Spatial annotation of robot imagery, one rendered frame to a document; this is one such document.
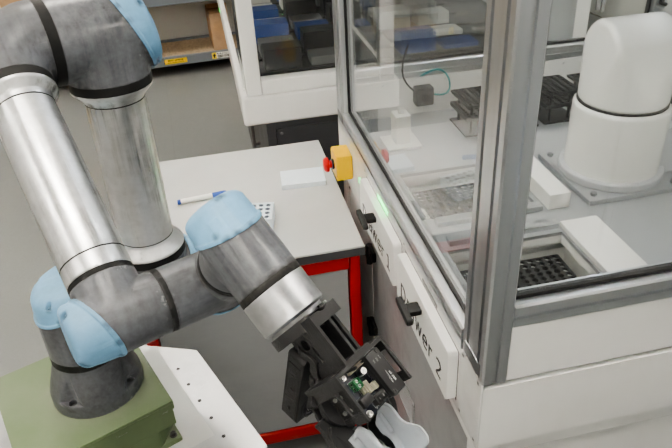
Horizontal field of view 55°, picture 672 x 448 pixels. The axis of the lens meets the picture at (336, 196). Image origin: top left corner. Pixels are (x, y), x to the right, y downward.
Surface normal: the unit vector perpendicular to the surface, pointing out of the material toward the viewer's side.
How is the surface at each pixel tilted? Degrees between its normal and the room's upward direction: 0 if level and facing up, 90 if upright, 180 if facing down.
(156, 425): 90
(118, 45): 89
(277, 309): 56
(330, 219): 0
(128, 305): 39
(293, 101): 90
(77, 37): 74
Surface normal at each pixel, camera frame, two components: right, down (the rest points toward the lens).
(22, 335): -0.05, -0.85
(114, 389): 0.67, 0.04
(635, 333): 0.21, 0.50
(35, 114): 0.38, -0.52
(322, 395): -0.64, 0.42
